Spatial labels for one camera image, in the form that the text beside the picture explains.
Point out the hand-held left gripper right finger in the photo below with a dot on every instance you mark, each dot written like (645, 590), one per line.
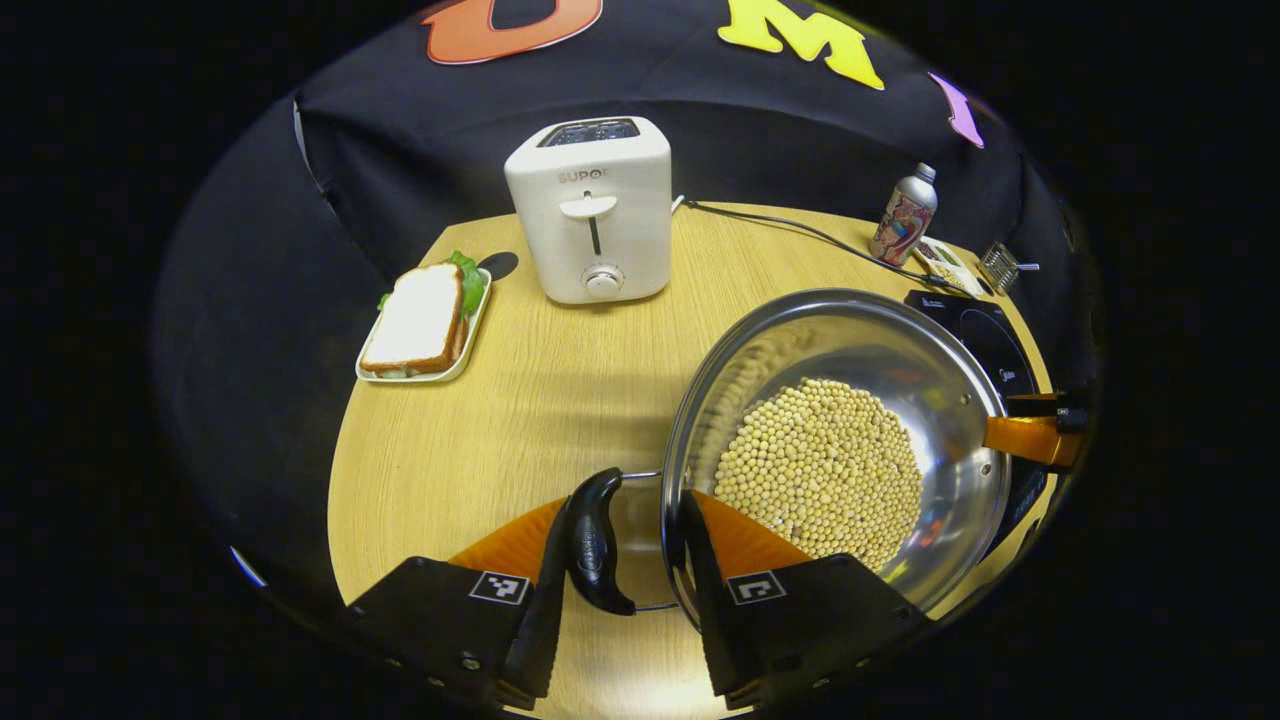
(708, 610)

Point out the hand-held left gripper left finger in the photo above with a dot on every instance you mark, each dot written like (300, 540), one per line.
(545, 620)

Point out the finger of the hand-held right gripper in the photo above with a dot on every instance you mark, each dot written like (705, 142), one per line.
(1030, 440)
(1075, 410)

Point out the stainless steel pot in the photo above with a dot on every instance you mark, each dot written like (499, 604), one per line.
(940, 400)

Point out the black induction cooktop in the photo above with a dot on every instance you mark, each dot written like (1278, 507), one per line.
(985, 335)

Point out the pile of yellow soybeans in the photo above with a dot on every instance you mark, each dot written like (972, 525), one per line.
(820, 470)

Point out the white divided bean tray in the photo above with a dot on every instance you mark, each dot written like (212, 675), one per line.
(945, 265)

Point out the silver drink bottle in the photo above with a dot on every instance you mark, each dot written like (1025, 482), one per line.
(903, 220)

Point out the white sandwich plate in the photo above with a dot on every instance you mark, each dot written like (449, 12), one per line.
(470, 345)

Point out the sandwich with lettuce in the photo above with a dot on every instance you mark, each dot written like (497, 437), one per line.
(415, 320)

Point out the black table grommet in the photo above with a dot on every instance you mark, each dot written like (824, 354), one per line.
(500, 265)

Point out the white toaster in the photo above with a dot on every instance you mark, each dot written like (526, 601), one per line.
(590, 230)

